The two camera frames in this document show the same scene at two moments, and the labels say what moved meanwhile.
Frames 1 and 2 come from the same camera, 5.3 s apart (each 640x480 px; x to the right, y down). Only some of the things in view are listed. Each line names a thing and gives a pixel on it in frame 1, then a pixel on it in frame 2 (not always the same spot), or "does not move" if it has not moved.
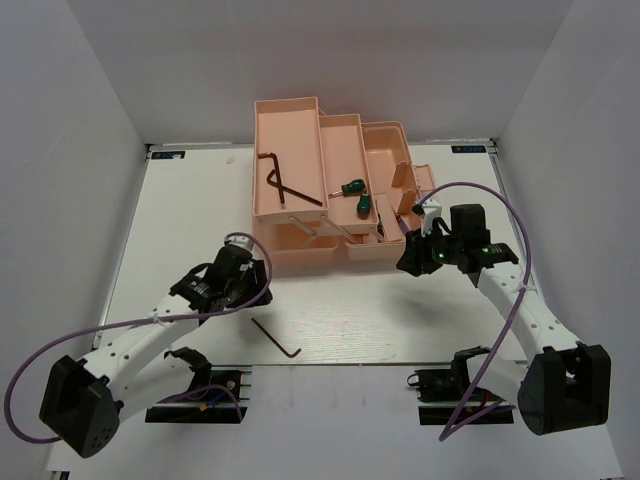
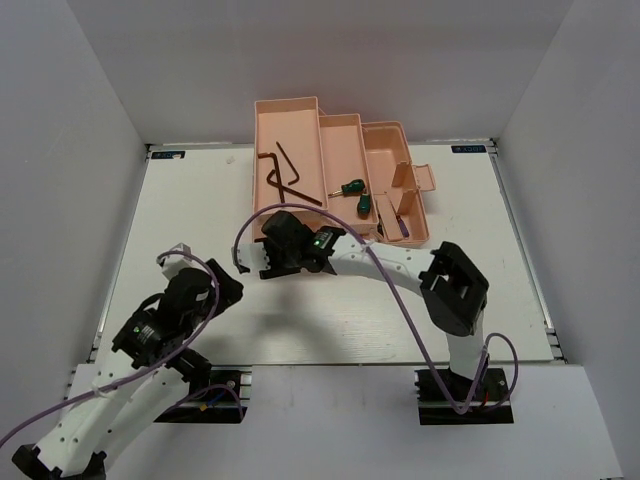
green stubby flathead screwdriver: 364,207 does not move
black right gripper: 415,254 → 275,269
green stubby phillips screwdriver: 355,186 does not move
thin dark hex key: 274,341 → 290,162
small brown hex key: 292,191 does not move
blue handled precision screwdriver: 402,224 does not move
